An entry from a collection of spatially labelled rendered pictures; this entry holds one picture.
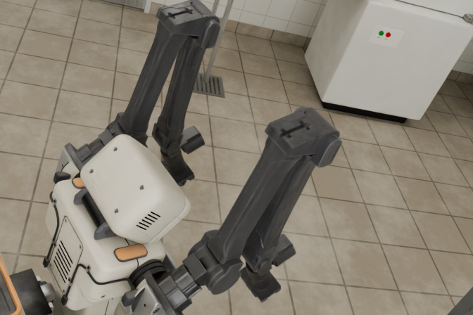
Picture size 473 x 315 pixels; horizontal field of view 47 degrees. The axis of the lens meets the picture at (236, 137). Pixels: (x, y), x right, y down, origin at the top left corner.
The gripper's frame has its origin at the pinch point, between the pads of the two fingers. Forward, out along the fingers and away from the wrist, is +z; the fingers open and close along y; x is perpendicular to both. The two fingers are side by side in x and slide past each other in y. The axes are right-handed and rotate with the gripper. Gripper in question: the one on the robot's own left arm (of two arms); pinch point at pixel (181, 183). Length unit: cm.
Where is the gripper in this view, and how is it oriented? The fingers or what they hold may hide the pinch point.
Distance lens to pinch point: 173.0
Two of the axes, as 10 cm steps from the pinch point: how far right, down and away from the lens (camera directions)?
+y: -5.6, -6.4, 5.3
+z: 1.0, 5.8, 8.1
